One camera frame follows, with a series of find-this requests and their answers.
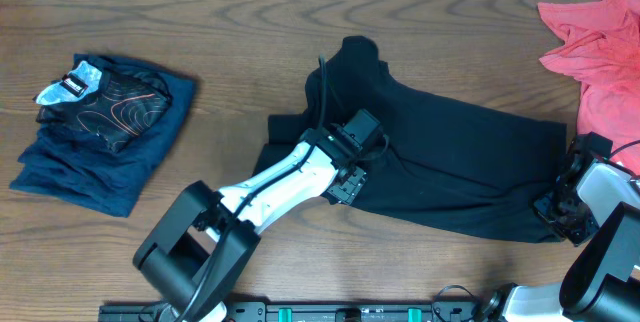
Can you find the folded navy blue shirt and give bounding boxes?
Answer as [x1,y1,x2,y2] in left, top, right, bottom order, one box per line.
[9,54,196,217]

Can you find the folded black patterned shirt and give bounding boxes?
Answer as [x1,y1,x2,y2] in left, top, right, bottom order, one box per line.
[34,60,172,152]

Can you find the black t-shirt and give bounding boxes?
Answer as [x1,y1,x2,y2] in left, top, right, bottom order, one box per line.
[254,36,566,243]

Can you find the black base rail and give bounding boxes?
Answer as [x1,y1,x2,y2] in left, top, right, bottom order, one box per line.
[98,285,496,322]

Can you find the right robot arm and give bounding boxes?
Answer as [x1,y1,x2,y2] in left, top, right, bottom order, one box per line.
[474,132,639,322]

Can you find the coral red shirt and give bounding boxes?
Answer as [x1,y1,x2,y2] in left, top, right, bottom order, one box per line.
[538,0,639,173]

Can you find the left black cable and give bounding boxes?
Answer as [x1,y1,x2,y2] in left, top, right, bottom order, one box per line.
[172,54,331,322]

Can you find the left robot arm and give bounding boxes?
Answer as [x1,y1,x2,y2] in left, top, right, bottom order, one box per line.
[133,125,380,321]

